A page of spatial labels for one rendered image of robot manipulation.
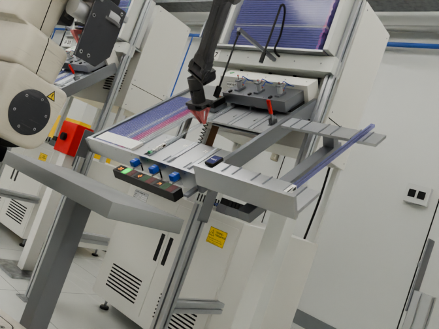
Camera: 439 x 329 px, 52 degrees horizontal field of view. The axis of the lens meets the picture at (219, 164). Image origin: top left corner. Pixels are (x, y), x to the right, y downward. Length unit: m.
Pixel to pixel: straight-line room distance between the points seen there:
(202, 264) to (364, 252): 1.67
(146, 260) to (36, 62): 1.16
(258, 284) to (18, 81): 0.83
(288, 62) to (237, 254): 0.87
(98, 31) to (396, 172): 2.50
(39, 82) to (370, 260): 2.58
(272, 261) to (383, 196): 2.00
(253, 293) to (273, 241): 0.16
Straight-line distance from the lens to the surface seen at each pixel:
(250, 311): 1.37
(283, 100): 1.83
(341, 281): 3.29
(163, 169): 1.60
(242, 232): 1.72
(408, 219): 3.19
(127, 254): 2.11
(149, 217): 1.11
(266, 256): 1.35
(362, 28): 2.21
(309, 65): 1.99
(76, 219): 1.33
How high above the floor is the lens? 0.70
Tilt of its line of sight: 3 degrees up
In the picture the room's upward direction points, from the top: 20 degrees clockwise
